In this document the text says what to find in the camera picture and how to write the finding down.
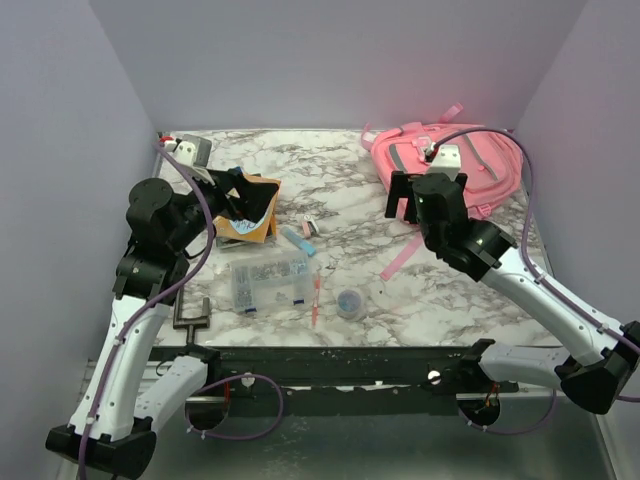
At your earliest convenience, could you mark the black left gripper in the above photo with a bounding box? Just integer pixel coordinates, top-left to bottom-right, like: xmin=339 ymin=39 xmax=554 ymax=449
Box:
xmin=169 ymin=165 xmax=279 ymax=252

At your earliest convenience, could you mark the pink white mini stapler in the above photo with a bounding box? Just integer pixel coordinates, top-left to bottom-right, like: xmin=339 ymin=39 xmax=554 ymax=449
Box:
xmin=300 ymin=214 xmax=320 ymax=239

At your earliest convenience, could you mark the pink student backpack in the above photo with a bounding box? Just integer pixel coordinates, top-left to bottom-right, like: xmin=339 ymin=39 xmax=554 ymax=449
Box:
xmin=361 ymin=106 xmax=523 ymax=281

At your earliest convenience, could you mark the pink red pen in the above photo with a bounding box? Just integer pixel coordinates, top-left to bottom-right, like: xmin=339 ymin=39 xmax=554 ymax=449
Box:
xmin=312 ymin=270 xmax=321 ymax=328

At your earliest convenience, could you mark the clear jar of paper clips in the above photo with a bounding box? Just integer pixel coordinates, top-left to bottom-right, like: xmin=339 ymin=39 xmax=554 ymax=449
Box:
xmin=336 ymin=289 xmax=364 ymax=319

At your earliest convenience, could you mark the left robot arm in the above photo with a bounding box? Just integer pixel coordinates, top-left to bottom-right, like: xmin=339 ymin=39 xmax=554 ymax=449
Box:
xmin=45 ymin=169 xmax=279 ymax=479

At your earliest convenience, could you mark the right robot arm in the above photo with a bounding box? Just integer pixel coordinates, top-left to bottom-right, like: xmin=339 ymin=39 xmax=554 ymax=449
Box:
xmin=385 ymin=171 xmax=639 ymax=414

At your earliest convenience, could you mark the orange paperback book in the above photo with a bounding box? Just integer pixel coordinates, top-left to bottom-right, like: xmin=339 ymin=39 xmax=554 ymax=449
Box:
xmin=213 ymin=167 xmax=280 ymax=243

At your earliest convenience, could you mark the light blue eraser stick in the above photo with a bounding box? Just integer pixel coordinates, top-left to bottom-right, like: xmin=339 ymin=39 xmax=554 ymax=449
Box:
xmin=280 ymin=227 xmax=316 ymax=257

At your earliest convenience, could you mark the clear plastic screw organizer box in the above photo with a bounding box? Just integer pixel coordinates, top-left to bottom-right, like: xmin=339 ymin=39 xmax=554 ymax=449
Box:
xmin=229 ymin=251 xmax=314 ymax=313

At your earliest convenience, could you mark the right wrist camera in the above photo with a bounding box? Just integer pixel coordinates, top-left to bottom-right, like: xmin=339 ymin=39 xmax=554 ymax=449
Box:
xmin=424 ymin=144 xmax=461 ymax=179

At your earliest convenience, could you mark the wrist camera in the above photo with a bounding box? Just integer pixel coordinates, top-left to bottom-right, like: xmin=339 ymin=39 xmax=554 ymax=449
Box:
xmin=173 ymin=134 xmax=212 ymax=168
xmin=424 ymin=144 xmax=461 ymax=179

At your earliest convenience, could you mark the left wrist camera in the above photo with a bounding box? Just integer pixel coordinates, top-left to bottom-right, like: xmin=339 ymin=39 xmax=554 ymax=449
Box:
xmin=173 ymin=134 xmax=212 ymax=168

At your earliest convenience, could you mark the black metal clamp bracket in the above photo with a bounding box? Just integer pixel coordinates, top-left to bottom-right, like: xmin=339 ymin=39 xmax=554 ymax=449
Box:
xmin=172 ymin=287 xmax=211 ymax=346

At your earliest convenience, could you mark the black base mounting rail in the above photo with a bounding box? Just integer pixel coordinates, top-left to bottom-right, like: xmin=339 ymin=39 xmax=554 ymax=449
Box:
xmin=149 ymin=344 xmax=521 ymax=419

